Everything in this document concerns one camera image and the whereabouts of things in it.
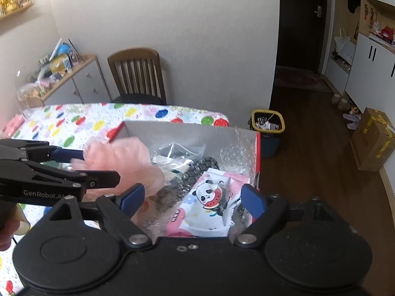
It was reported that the clear bag with dark contents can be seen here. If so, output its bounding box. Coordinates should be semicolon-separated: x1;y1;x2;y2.
150;143;207;173

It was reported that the balloon print tablecloth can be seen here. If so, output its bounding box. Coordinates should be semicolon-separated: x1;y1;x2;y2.
0;103;230;296

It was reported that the black patterned pouch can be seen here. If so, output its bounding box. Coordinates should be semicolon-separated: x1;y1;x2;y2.
154;157;218;210

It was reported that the blue trash bin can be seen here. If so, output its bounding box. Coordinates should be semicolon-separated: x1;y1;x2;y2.
248;109;285;159

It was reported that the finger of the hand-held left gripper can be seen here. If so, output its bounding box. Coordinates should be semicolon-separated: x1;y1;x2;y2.
0;139;85;162
0;159;121;193

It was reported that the pink bath pouf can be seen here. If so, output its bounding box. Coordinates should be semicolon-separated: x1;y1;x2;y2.
71;138;165;202

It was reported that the wooden chair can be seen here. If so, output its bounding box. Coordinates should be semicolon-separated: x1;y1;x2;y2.
107;48;167;105

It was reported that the red shoe box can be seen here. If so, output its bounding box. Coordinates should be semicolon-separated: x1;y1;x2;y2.
106;120;263;238

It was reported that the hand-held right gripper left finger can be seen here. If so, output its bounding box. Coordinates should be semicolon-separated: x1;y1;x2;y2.
46;183;154;249

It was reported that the wooden wall shelf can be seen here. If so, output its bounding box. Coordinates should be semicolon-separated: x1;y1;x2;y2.
0;1;34;22

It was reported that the panda print packet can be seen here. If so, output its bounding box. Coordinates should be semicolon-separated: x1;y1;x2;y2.
166;167;250;238

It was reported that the white side cabinet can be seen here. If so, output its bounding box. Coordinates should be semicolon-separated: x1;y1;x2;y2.
23;54;112;108

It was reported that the person's left hand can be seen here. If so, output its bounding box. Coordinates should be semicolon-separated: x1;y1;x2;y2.
0;203;30;252

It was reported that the blue yellow toy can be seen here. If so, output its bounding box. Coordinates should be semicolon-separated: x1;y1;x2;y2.
51;44;73;71

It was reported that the white wood wall cabinet unit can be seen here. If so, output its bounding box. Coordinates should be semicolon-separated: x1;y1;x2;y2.
324;0;395;108

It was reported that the dark door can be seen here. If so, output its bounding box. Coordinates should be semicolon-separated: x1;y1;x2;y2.
276;0;328;68

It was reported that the cardboard box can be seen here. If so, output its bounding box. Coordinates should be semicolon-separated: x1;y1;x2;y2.
350;107;395;172

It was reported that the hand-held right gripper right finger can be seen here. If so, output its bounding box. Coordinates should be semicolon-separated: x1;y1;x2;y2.
229;183;352;249

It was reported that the dark patterned doormat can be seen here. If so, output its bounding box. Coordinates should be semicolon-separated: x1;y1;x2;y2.
275;71;332;93

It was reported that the white shopping bag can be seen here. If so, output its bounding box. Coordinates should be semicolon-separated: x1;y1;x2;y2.
334;28;357;65

